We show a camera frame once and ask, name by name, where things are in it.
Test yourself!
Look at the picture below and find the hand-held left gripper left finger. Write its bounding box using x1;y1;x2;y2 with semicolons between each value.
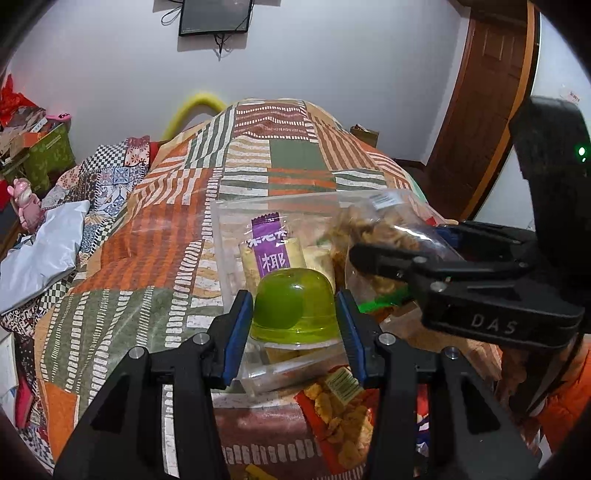
53;290;254;480

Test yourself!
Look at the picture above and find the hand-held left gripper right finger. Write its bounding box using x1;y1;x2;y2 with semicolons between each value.
335;287;541;480

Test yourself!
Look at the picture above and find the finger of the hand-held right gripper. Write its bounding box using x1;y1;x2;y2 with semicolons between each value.
436;220;539;259
348;242;532;303

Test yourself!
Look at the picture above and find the green jelly cup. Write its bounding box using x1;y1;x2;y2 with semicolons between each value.
248;267;343;348

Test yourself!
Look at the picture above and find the purple yellow wafer roll packet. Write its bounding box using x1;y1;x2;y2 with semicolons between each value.
238;211;306;289

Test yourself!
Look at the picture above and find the clear plastic container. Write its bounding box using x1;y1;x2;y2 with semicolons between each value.
210;190;416;396

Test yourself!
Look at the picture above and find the clear bag of fried snacks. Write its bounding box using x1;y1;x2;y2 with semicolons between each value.
318;189;463;319

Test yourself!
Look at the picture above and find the green-edged clear snack bag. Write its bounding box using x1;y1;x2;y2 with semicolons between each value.
359;294;409;311

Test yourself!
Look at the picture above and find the red chip bag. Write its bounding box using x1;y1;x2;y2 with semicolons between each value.
294;367;376;472

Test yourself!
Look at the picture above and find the striped patchwork blanket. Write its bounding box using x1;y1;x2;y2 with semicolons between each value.
34;98;509;480

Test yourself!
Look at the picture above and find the wooden door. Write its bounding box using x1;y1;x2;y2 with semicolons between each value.
421;0;542;219

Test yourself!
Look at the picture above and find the small yellow snack packet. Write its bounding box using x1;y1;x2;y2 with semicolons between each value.
245;463;279;480

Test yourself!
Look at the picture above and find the small brown cardboard box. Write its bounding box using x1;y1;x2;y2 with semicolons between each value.
349;123;380;149

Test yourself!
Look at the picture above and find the checkered patterned quilt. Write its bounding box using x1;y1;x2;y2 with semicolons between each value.
0;135;154;335

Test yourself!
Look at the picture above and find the white pillow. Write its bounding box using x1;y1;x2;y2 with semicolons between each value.
0;200;92;315

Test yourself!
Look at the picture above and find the yellow foam tube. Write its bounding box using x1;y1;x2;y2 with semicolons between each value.
161;92;228;142

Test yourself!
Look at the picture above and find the pink toy figure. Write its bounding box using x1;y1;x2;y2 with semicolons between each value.
6;177;45;230

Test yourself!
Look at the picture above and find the green cardboard box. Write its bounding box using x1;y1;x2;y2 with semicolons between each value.
24;124;78;195

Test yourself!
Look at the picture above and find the pile of papers and cardboard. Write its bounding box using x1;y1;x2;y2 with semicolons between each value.
0;106;52;172

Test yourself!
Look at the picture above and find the red plastic bag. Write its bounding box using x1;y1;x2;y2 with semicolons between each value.
0;75;25;126

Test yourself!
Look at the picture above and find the small black wall monitor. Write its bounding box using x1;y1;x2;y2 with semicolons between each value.
178;0;254;37

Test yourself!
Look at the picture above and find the black looped cable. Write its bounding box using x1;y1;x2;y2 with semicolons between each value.
161;0;184;27

